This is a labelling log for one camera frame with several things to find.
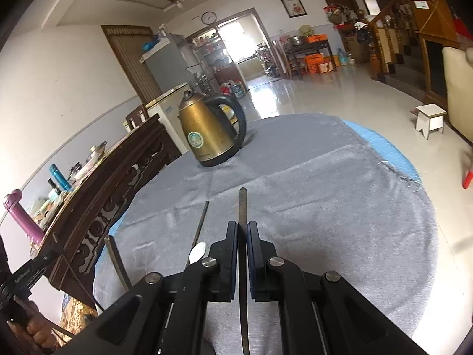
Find cream sofa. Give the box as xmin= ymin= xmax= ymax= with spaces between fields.
xmin=442 ymin=46 xmax=473 ymax=145

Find wooden chair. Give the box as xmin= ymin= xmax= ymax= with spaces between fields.
xmin=125 ymin=104 xmax=148 ymax=131

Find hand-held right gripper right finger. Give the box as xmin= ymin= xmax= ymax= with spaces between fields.
xmin=246 ymin=221 xmax=429 ymax=355

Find gold electric kettle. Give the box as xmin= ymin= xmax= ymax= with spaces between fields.
xmin=177 ymin=89 xmax=247 ymax=168

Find tall orange box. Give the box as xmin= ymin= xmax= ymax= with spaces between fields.
xmin=305 ymin=54 xmax=326 ymax=75

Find grey refrigerator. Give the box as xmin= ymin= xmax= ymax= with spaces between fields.
xmin=140 ymin=33 xmax=196 ymax=97

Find long white plastic spoon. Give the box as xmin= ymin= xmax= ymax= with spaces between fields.
xmin=188 ymin=242 xmax=206 ymax=266

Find red plastic chair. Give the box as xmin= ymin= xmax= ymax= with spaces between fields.
xmin=462 ymin=151 xmax=473 ymax=190

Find metal pot with lid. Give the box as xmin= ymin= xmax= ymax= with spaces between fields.
xmin=86 ymin=141 xmax=108 ymax=163

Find person's left hand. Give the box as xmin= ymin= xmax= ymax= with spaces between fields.
xmin=7 ymin=299 xmax=60 ymax=352

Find white chest freezer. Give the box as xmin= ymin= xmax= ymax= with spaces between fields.
xmin=144 ymin=84 xmax=195 ymax=156

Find dark wooden side table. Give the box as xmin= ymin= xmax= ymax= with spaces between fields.
xmin=283 ymin=41 xmax=337 ymax=78

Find gold patterned cushion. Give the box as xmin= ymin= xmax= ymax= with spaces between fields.
xmin=61 ymin=292 xmax=98 ymax=326

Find small white stool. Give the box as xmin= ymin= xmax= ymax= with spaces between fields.
xmin=409 ymin=104 xmax=448 ymax=139

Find wooden stair railing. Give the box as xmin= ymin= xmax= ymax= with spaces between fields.
xmin=370 ymin=0 xmax=418 ymax=82

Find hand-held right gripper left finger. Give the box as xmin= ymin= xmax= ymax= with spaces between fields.
xmin=64 ymin=221 xmax=240 ymax=355

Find blue cloth underlay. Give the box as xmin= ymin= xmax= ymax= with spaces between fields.
xmin=107 ymin=118 xmax=420 ymax=237

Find purple water bottle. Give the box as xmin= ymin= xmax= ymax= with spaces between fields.
xmin=3 ymin=189 xmax=45 ymax=248

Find glass shelf rack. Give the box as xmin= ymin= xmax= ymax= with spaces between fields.
xmin=192 ymin=31 xmax=237 ymax=85

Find black metal chopstick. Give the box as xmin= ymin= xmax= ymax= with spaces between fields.
xmin=185 ymin=200 xmax=210 ymax=272
xmin=103 ymin=234 xmax=133 ymax=292
xmin=237 ymin=188 xmax=250 ymax=355

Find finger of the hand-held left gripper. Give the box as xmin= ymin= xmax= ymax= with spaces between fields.
xmin=34 ymin=249 xmax=64 ymax=271

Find wooden cabinet under stairs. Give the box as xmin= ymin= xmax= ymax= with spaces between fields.
xmin=417 ymin=33 xmax=461 ymax=108

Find framed flower picture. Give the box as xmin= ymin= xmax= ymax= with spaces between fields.
xmin=280 ymin=0 xmax=307 ymax=18

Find carved dark wooden sideboard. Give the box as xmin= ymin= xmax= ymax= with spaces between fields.
xmin=27 ymin=114 xmax=183 ymax=311

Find teal bottle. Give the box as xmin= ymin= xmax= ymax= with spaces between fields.
xmin=49 ymin=164 xmax=72 ymax=191

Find grey tablecloth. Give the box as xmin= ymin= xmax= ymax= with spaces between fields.
xmin=92 ymin=113 xmax=440 ymax=355

